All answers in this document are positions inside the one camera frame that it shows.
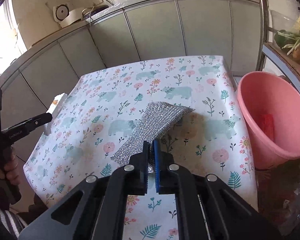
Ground silver mesh scouring cloth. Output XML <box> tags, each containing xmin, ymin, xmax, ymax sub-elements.
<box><xmin>110</xmin><ymin>102</ymin><xmax>196</xmax><ymax>173</ymax></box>

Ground crumpled clear plastic sheet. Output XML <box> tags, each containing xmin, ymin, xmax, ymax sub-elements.
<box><xmin>277</xmin><ymin>170</ymin><xmax>300</xmax><ymax>231</ymax></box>

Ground dark green vegetable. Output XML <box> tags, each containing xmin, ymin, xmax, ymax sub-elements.
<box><xmin>274</xmin><ymin>31</ymin><xmax>291</xmax><ymax>48</ymax></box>

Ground green onions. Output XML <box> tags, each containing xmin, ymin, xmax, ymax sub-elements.
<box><xmin>277</xmin><ymin>30</ymin><xmax>300</xmax><ymax>56</ymax></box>

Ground metal shelf rack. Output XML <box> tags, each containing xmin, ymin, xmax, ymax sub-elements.
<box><xmin>255</xmin><ymin>0</ymin><xmax>300</xmax><ymax>96</ymax></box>

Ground clear plastic container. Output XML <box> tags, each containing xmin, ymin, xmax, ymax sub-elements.
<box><xmin>269</xmin><ymin>9</ymin><xmax>300</xmax><ymax>63</ymax></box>

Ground striped clothing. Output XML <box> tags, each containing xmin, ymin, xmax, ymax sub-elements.
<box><xmin>0</xmin><ymin>200</ymin><xmax>26</xmax><ymax>240</ymax></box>

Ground pink plastic basin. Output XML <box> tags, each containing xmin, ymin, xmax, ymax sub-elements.
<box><xmin>236</xmin><ymin>71</ymin><xmax>300</xmax><ymax>171</ymax></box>

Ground yellow foam net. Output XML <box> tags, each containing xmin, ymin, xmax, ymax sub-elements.
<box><xmin>258</xmin><ymin>113</ymin><xmax>275</xmax><ymax>141</ymax></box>

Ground dark pot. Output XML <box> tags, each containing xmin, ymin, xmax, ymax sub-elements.
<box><xmin>82</xmin><ymin>4</ymin><xmax>110</xmax><ymax>19</ymax></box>

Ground person's left hand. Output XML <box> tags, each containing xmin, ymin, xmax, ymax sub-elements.
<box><xmin>0</xmin><ymin>147</ymin><xmax>18</xmax><ymax>188</ymax></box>

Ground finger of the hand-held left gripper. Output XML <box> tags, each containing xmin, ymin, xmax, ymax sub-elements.
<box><xmin>12</xmin><ymin>112</ymin><xmax>53</xmax><ymax>133</ymax></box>

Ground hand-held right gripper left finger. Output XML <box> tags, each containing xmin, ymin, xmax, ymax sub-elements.
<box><xmin>20</xmin><ymin>141</ymin><xmax>150</xmax><ymax>240</ymax></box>

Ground white rice cooker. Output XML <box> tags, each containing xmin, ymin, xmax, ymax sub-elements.
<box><xmin>52</xmin><ymin>4</ymin><xmax>84</xmax><ymax>28</ymax></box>

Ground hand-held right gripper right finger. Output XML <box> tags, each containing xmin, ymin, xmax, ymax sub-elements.
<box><xmin>154</xmin><ymin>139</ymin><xmax>278</xmax><ymax>240</ymax></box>

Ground floral bear tablecloth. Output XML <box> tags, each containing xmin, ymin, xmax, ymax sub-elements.
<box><xmin>22</xmin><ymin>55</ymin><xmax>259</xmax><ymax>240</ymax></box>

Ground white foam piece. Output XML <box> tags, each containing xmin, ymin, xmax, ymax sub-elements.
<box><xmin>44</xmin><ymin>94</ymin><xmax>67</xmax><ymax>136</ymax></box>

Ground grey kitchen cabinet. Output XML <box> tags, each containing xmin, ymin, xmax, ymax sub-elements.
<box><xmin>0</xmin><ymin>0</ymin><xmax>263</xmax><ymax>161</ymax></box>

